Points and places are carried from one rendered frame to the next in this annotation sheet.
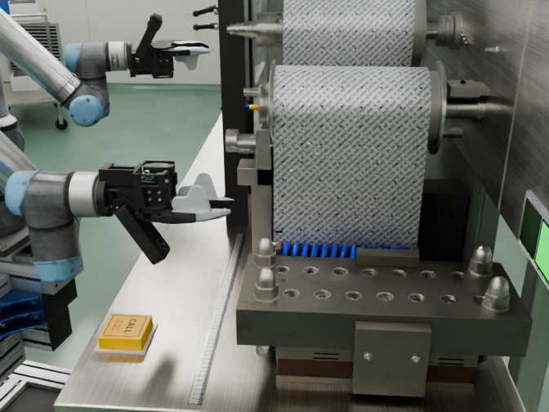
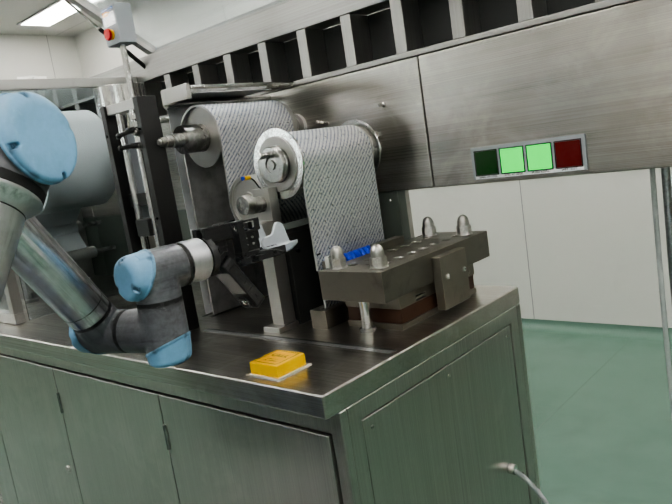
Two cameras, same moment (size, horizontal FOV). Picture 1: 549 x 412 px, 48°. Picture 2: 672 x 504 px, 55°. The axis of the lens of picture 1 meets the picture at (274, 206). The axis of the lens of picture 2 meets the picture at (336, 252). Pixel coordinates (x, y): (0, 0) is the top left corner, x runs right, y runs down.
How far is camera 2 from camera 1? 1.05 m
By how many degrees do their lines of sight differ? 51
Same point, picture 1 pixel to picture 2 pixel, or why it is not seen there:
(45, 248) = (177, 321)
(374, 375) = (451, 290)
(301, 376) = (413, 319)
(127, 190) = (224, 245)
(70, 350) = not seen: outside the picture
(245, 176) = (267, 228)
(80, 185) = (196, 246)
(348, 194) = (347, 212)
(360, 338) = (442, 264)
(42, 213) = (172, 283)
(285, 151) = (311, 187)
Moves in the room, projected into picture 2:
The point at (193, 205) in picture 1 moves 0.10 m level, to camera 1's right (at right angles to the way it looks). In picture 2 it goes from (278, 240) to (311, 230)
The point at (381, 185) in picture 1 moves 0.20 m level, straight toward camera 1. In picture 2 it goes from (361, 201) to (430, 197)
